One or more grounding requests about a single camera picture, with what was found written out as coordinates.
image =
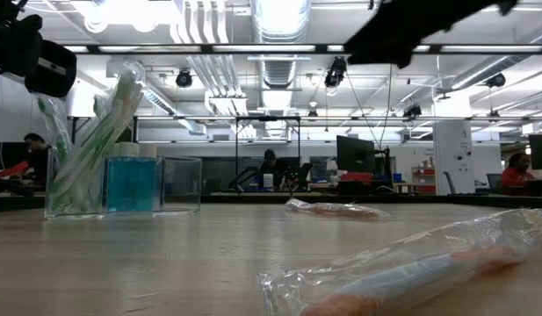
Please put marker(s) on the black computer monitor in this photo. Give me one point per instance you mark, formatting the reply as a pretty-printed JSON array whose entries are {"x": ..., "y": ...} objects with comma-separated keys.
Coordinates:
[
  {"x": 9, "y": 153},
  {"x": 354, "y": 153},
  {"x": 540, "y": 151}
]

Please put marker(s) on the white square pillar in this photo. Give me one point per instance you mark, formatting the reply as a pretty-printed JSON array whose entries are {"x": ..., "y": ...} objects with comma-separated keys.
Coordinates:
[{"x": 453, "y": 145}]

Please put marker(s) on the person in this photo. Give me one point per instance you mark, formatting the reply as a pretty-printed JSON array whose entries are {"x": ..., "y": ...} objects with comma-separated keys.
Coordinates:
[
  {"x": 516, "y": 175},
  {"x": 35, "y": 158},
  {"x": 274, "y": 164}
]

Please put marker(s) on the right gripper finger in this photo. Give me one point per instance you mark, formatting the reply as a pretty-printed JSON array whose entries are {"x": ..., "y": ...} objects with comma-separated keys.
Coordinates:
[{"x": 385, "y": 39}]

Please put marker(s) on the slanted silver ventilation duct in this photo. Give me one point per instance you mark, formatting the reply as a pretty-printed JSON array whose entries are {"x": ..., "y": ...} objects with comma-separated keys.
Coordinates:
[{"x": 494, "y": 70}]

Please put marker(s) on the overhead bar with light strips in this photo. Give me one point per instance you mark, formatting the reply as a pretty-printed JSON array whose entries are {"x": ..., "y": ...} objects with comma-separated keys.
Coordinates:
[{"x": 253, "y": 48}]

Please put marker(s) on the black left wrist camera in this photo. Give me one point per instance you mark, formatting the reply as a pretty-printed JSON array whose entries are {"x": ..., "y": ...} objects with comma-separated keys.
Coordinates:
[{"x": 55, "y": 74}]

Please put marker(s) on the round silver ventilation duct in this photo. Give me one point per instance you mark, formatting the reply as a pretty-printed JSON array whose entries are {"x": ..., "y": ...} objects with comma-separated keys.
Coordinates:
[{"x": 279, "y": 26}]

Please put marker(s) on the black aluminium table frame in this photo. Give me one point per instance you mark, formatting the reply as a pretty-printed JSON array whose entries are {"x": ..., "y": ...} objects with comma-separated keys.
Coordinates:
[{"x": 494, "y": 201}]

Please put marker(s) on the orange toothbrush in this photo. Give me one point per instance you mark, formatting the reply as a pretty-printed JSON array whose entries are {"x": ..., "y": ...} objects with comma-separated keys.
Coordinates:
[
  {"x": 406, "y": 272},
  {"x": 336, "y": 209}
]

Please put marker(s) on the blue mouthwash bottle white cap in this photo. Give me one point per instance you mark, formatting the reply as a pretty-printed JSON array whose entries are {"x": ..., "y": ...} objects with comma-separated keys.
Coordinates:
[
  {"x": 121, "y": 184},
  {"x": 148, "y": 184}
]

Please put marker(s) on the clear acrylic organizer box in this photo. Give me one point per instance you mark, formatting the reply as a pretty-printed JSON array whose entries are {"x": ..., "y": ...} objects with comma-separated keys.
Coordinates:
[{"x": 182, "y": 184}]

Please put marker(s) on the black hanging spotlight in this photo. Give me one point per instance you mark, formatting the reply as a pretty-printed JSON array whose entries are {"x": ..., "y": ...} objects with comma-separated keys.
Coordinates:
[
  {"x": 336, "y": 72},
  {"x": 496, "y": 81},
  {"x": 412, "y": 111},
  {"x": 184, "y": 79}
]

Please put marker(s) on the red storage shelf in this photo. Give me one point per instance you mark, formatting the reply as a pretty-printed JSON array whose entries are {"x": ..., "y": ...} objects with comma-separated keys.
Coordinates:
[{"x": 424, "y": 180}]

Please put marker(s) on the red bar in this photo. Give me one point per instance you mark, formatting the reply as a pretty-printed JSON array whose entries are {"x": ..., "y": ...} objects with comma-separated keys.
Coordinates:
[{"x": 13, "y": 170}]

